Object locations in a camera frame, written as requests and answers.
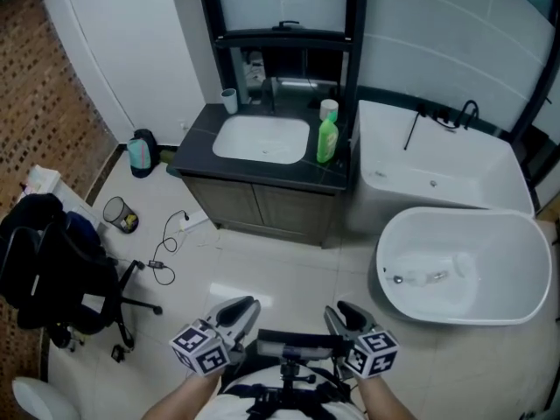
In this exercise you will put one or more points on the tall white cup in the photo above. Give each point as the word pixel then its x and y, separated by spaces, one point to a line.
pixel 229 101

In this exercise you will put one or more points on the metal drain fitting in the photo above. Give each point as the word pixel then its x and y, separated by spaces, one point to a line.
pixel 437 275

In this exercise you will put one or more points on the white rectangular bathtub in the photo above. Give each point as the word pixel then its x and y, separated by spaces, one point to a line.
pixel 437 164

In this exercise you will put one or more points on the small blue floor device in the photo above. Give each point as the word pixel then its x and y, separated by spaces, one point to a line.
pixel 119 353

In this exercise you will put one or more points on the black hand shower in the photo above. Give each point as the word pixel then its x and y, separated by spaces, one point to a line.
pixel 413 129

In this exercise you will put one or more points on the person's right forearm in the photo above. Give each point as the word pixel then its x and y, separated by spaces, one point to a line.
pixel 385 401

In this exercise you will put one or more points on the black sink faucet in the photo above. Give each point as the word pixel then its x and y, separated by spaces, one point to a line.
pixel 268 94

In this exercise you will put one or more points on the teal rolled mat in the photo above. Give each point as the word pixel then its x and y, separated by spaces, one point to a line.
pixel 173 171

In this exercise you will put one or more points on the white sink basin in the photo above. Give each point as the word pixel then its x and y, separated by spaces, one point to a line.
pixel 258 140

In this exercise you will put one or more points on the green detergent bottle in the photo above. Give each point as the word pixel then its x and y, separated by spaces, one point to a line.
pixel 327 142

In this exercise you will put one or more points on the olive green rolled mat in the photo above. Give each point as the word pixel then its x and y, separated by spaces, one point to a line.
pixel 168 156

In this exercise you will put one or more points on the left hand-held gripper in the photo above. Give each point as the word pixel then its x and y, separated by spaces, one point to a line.
pixel 201 350

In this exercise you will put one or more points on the black chest-mounted camera rig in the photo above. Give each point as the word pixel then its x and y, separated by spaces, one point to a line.
pixel 297 344

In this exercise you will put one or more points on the white power strip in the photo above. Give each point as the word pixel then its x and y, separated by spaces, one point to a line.
pixel 194 220

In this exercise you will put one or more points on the black bathtub faucet set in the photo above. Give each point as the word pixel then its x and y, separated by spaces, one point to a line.
pixel 468 112

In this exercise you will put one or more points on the white mug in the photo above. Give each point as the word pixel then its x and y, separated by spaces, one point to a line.
pixel 329 107

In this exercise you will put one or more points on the black high-back office chair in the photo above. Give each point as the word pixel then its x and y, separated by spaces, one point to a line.
pixel 57 269

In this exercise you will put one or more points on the person's white shirt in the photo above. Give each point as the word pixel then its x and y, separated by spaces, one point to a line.
pixel 227 405

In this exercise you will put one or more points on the person's left forearm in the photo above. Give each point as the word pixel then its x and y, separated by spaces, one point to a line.
pixel 184 396

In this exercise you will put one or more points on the black metal mirror shelf frame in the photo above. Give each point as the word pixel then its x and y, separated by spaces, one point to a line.
pixel 356 16

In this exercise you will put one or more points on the dark green oval bathtub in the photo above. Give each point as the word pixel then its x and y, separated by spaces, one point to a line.
pixel 503 243

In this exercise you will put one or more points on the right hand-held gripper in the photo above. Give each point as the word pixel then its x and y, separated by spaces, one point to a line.
pixel 372 352

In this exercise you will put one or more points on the dark wooden vanity cabinet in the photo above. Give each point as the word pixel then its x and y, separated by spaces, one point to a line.
pixel 262 208

